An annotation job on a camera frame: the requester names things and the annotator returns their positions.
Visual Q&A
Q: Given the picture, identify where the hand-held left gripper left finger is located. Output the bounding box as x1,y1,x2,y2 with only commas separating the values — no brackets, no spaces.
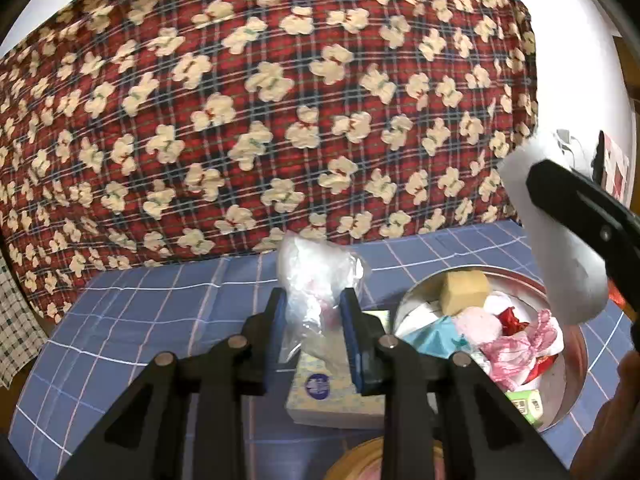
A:
57,287,288,480

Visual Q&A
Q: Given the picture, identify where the white wall socket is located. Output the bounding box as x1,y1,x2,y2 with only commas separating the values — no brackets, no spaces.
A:
555,127,588,171

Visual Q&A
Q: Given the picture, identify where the yellow sponge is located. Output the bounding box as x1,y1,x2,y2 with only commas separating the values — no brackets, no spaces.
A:
439,270,492,315

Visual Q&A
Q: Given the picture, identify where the white paper packet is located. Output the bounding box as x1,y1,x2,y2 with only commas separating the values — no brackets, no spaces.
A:
400,300,446,336

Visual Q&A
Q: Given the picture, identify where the pink fluffy ball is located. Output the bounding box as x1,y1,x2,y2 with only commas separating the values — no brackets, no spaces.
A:
454,306,503,347

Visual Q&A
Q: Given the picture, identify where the pink gingham cloth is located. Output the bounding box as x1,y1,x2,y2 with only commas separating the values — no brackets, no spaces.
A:
480,308,566,391

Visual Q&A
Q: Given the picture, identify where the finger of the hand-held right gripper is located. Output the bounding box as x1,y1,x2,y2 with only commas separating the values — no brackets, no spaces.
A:
527,159,640,283
592,131,608,183

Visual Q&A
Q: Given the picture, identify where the clear bag with pink plush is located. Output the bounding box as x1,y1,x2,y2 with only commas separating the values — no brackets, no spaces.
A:
276,232,365,361

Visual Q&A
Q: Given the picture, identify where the red plaid bear-print blanket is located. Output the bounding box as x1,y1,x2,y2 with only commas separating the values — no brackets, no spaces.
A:
0,0,541,326

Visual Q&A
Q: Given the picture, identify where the green tissue packet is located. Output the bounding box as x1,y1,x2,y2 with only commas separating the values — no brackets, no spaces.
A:
505,387,546,428

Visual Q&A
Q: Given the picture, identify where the white tissue box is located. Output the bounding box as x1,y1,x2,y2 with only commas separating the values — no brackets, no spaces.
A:
285,310,391,429

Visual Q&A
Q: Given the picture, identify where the white foam sponge block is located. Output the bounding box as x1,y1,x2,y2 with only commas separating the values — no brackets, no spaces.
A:
499,130,610,325

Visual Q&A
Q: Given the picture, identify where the patterned wall hanging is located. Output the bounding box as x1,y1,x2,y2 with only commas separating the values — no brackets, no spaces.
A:
602,132,631,201

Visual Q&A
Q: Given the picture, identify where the round metal tin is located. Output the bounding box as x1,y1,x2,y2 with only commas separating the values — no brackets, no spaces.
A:
392,266,590,431

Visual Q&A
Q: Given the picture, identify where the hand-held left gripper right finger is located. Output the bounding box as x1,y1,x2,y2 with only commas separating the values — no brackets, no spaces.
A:
339,287,573,480

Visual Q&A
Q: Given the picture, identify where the blue checked tablecloth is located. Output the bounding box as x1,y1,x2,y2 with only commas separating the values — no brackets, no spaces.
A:
10,217,640,480

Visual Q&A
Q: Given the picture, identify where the white checked hanging cloth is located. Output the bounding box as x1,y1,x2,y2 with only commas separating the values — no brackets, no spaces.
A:
0,255,46,390

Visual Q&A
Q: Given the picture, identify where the teal cloth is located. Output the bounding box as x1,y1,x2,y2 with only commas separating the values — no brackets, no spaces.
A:
400,316,463,360

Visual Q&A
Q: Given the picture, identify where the round tin lid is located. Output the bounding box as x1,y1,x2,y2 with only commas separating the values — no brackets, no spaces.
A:
325,435,451,480

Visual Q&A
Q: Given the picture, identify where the person's right forearm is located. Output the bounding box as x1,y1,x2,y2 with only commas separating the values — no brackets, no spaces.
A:
570,345,640,480

